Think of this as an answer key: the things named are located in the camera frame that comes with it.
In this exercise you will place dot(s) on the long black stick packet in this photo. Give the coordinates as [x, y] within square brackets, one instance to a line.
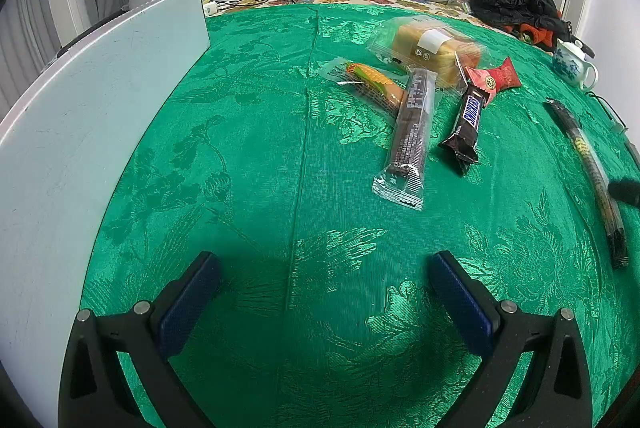
[585, 148]

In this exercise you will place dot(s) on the green patterned tablecloth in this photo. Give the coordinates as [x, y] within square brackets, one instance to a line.
[300, 183]

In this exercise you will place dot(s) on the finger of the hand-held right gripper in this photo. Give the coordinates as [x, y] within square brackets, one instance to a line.
[625, 191]

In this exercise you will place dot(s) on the light grey sheer curtain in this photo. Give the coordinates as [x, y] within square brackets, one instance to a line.
[30, 33]

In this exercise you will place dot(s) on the brown chocolate bar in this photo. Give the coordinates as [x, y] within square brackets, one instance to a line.
[467, 118]

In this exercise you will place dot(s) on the black phone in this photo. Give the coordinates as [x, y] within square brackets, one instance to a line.
[634, 150]

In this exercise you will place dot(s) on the white and blue teapot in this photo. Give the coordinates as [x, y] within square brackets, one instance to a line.
[572, 65]

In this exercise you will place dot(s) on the corn sausage packet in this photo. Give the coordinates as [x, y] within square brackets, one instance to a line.
[372, 80]

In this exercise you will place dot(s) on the dark biscuit packet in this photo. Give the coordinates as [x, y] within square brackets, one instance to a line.
[410, 128]

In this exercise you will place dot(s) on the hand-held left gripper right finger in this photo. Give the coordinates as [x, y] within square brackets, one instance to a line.
[462, 303]

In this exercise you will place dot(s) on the white power strip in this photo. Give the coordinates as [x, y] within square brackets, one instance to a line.
[210, 8]

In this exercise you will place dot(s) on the bread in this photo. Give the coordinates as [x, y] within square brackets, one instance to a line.
[425, 50]

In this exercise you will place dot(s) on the red snack packet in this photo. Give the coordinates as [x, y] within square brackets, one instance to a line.
[495, 80]

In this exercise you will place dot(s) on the clear-framed glasses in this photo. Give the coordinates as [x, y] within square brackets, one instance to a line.
[607, 110]

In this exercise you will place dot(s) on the white board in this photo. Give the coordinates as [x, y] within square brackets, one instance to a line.
[75, 133]

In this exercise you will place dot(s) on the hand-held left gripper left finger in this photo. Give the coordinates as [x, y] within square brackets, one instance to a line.
[187, 303]

